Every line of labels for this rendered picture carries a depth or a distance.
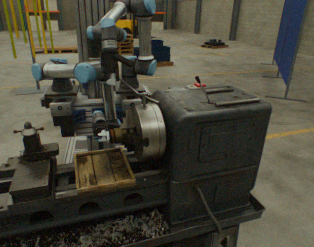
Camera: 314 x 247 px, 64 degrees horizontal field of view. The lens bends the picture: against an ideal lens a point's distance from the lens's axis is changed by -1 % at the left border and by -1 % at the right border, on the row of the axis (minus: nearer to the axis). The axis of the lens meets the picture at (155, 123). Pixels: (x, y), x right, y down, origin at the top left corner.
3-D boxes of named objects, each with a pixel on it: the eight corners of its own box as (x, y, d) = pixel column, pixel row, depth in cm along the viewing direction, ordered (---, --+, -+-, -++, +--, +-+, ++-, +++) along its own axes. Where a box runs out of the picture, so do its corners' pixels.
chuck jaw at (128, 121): (139, 128, 146) (135, 108, 149) (140, 126, 142) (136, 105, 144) (119, 130, 143) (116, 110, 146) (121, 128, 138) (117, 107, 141)
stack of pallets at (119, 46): (126, 50, 1124) (125, 33, 1094) (134, 53, 1056) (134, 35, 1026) (98, 52, 1065) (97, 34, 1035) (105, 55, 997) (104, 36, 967)
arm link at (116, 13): (119, -9, 169) (82, 26, 139) (134, -9, 166) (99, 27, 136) (123, 8, 178) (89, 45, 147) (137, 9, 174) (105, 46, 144)
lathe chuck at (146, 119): (142, 139, 166) (144, 94, 150) (158, 170, 141) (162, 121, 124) (128, 140, 163) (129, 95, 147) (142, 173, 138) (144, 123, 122)
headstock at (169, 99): (222, 131, 196) (229, 82, 179) (264, 165, 154) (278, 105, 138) (148, 142, 178) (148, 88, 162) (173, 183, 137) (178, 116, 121)
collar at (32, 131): (38, 128, 136) (37, 123, 135) (36, 135, 129) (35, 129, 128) (22, 130, 134) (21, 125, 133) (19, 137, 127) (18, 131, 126)
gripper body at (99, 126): (94, 140, 142) (92, 131, 152) (110, 138, 144) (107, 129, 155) (93, 128, 139) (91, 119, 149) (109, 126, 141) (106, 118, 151)
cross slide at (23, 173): (52, 148, 155) (51, 142, 153) (49, 193, 118) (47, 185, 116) (22, 153, 150) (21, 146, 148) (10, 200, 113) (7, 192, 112)
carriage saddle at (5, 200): (56, 156, 159) (55, 148, 156) (55, 207, 118) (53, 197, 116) (3, 163, 150) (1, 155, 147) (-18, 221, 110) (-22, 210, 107)
